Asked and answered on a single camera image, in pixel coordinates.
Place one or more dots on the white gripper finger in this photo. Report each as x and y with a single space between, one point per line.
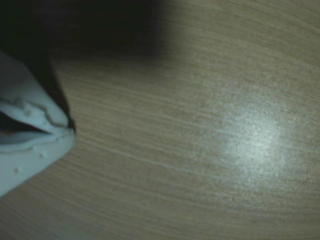
30 160
27 100

